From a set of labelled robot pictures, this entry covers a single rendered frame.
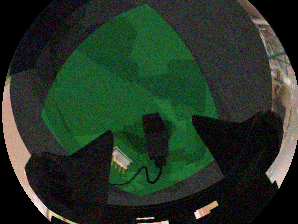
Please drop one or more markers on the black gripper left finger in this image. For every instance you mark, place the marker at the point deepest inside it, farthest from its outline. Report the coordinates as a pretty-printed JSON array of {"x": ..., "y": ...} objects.
[{"x": 89, "y": 167}]

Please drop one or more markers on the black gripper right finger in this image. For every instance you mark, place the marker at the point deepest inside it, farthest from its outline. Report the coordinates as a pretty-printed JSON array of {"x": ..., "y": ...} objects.
[{"x": 225, "y": 139}]

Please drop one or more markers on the black cable with plug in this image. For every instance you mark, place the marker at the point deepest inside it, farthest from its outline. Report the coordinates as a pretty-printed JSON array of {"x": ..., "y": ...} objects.
[{"x": 157, "y": 142}]

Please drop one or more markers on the green circuit board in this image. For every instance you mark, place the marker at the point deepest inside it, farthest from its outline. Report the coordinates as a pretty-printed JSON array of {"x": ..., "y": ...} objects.
[{"x": 133, "y": 65}]

